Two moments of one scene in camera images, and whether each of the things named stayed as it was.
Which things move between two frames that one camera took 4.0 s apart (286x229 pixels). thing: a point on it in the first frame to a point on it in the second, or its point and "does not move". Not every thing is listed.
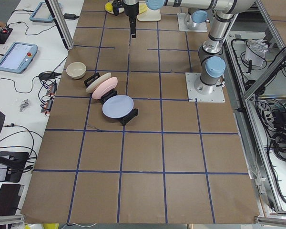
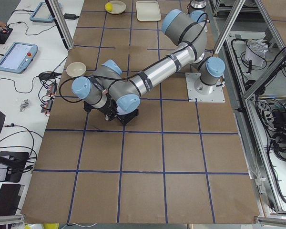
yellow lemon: x=109 y=6 does not move
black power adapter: x=70 y=16 does not move
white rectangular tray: x=149 y=15 does not move
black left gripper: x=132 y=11 to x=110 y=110
